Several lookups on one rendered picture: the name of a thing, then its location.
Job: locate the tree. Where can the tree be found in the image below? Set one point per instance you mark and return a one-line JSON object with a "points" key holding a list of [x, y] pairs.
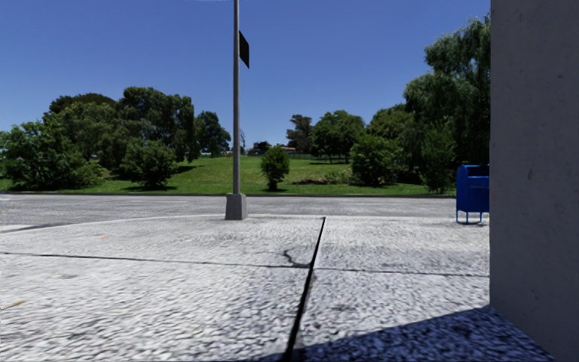
{"points": [[274, 166]]}

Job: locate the trees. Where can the trees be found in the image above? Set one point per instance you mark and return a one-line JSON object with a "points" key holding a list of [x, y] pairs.
{"points": [[429, 131], [90, 140]]}

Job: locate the blue letter box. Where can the blue letter box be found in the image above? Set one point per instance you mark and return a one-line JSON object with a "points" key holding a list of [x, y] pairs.
{"points": [[472, 190]]}

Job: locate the pale concrete building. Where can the pale concrete building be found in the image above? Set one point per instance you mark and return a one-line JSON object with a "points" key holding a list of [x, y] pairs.
{"points": [[533, 158]]}

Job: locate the sign on a post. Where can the sign on a post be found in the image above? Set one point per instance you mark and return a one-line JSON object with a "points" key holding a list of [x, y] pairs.
{"points": [[236, 135]]}

